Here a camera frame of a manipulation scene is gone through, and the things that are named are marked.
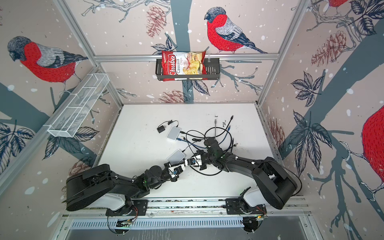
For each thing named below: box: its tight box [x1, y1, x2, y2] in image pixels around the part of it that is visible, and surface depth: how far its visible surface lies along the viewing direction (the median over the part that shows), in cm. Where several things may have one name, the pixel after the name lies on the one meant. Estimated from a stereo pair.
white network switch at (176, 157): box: [166, 148, 186, 166], surface depth 92 cm
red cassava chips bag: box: [161, 50, 208, 82], surface depth 90 cm
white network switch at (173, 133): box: [166, 126, 182, 141], surface depth 103 cm
